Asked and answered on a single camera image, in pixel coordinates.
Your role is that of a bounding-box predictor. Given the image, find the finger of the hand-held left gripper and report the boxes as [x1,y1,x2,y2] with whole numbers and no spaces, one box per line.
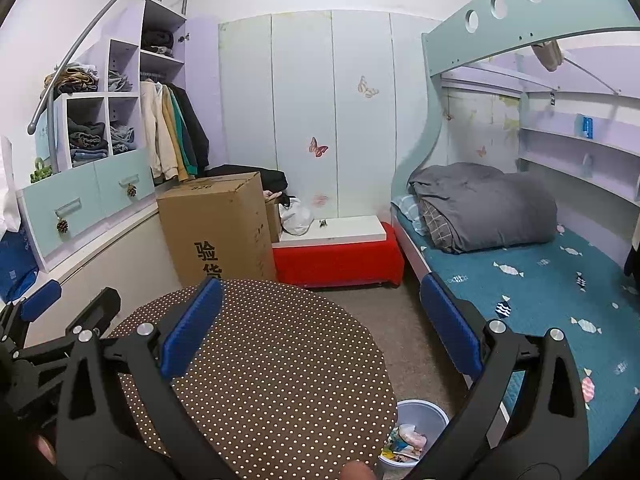
[22,287,123,361]
[0,280,63,346]

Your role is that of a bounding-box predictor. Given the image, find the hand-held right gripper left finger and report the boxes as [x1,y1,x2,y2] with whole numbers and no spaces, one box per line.
[55,276,241,480]

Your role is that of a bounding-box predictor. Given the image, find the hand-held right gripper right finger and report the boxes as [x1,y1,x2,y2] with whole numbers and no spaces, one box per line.
[412,272,591,480]

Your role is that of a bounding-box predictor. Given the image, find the pale blue wastebasket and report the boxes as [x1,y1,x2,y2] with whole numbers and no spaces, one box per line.
[377,399,448,471]

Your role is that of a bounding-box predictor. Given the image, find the person's left hand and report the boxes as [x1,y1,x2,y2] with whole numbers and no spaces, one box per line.
[30,432,58,466]

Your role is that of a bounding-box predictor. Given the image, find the person's right hand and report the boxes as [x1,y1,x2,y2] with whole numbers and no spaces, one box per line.
[342,461,376,480]

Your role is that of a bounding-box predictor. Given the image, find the blue shopping bag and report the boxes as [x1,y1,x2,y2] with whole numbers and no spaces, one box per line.
[0,225,41,301]

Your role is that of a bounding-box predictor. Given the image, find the white low cabinet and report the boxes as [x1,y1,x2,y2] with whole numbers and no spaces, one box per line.
[0,195,181,351]

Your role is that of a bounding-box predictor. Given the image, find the brown polka dot tablecloth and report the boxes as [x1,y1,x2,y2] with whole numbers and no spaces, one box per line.
[107,279,398,480]

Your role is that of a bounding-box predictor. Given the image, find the teal drawer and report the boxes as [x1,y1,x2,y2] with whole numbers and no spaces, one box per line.
[94,149,156,211]
[17,167,101,271]

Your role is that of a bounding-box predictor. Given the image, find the blue candy-print bedsheet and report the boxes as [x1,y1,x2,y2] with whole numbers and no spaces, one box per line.
[400,222,640,466]

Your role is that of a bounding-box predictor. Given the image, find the large cardboard box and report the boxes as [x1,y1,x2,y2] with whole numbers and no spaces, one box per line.
[156,171,277,288]

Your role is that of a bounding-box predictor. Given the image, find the white paper bag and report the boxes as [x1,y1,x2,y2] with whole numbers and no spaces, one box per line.
[0,135,21,233]

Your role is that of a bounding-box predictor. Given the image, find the grey duvet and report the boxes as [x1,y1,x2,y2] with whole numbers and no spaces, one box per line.
[407,162,558,255]

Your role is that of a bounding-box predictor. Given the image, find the blue plaid pillow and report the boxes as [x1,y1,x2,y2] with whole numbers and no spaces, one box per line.
[391,194,431,237]

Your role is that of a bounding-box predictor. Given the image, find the red bench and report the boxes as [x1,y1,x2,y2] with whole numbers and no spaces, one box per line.
[272,222,405,288]

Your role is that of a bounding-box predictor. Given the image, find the small cardboard box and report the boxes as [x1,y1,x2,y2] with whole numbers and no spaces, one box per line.
[265,199,282,243]

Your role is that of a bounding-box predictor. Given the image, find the white translucent plastic bag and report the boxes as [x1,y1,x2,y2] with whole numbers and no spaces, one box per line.
[279,196,315,237]

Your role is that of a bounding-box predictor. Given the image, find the dark folded clothes pile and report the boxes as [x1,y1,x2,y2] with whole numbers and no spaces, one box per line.
[67,117,110,167]

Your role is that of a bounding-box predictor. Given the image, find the yellow hanging garment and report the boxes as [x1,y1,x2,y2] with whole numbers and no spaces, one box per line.
[162,85,191,183]

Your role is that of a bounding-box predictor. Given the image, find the grey folded jeans pile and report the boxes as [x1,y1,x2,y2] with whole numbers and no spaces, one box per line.
[109,125,137,155]

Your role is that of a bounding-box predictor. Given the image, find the black clothing heap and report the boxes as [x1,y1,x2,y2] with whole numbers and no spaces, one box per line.
[205,164,291,206]

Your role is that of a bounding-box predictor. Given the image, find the green hanging garment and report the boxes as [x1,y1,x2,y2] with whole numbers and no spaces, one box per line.
[170,87,198,173]

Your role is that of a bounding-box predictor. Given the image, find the white purple stair shelf unit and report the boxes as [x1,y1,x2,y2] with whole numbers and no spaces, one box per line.
[32,0,221,181]

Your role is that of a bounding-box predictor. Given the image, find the cream hanging jacket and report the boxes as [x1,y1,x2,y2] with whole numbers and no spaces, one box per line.
[140,80,180,181]

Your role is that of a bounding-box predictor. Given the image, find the black hanging coat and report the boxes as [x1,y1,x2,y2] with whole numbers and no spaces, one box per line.
[172,84,211,171]

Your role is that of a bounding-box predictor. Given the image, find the purple bed shelf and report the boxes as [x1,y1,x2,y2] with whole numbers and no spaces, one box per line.
[517,80,640,201]

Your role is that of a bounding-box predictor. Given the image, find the olive folded clothes pile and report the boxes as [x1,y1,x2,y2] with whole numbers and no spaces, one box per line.
[45,62,101,95]

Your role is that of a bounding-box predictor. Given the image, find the grey crumpled clothes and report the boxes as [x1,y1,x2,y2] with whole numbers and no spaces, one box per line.
[107,70,135,93]

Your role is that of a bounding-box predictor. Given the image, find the white wardrobe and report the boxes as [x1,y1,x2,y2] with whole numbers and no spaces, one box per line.
[217,9,443,221]

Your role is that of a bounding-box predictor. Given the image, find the black folded clothes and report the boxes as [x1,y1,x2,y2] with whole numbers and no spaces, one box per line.
[141,27,175,57]

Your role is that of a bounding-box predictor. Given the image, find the beige hanging slipper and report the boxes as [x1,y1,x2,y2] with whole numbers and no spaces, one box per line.
[531,39,563,72]

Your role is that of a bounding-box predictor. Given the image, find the grey metal handrail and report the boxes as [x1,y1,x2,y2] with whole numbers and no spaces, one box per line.
[27,0,195,135]

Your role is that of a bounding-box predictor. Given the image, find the teal bunk bed frame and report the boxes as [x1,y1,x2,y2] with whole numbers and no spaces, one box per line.
[390,0,640,461]

